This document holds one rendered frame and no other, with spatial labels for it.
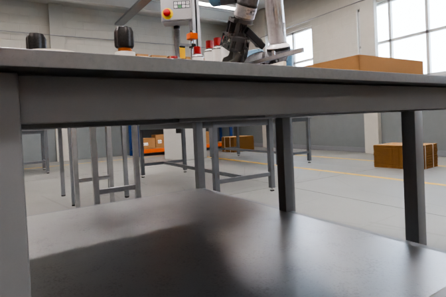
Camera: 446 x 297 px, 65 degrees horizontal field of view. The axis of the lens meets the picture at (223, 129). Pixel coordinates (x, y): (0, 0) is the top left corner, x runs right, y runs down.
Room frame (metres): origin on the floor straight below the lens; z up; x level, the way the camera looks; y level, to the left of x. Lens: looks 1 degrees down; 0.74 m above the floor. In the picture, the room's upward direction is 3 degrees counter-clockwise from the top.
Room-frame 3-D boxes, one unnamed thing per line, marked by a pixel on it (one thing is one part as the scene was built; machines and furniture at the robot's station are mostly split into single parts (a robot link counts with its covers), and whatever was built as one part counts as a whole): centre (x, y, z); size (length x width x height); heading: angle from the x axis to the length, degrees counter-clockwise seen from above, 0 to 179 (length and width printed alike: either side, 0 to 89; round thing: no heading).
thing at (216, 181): (4.36, 0.35, 0.39); 2.20 x 0.80 x 0.78; 32
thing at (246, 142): (8.86, -0.35, 0.18); 0.64 x 0.52 x 0.37; 125
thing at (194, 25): (1.90, 0.13, 1.16); 0.04 x 0.04 x 0.67; 33
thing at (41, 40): (1.60, 0.82, 1.04); 0.09 x 0.09 x 0.29
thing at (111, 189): (2.96, 0.99, 0.47); 1.17 x 0.36 x 0.95; 33
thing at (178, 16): (1.92, 0.21, 1.38); 0.17 x 0.10 x 0.19; 88
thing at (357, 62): (0.95, -0.32, 0.85); 0.30 x 0.26 x 0.04; 33
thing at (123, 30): (1.56, 0.42, 1.03); 0.09 x 0.09 x 0.30
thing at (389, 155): (4.91, -2.52, 0.16); 0.64 x 0.53 x 0.31; 37
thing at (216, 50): (1.45, 0.00, 0.98); 0.05 x 0.05 x 0.20
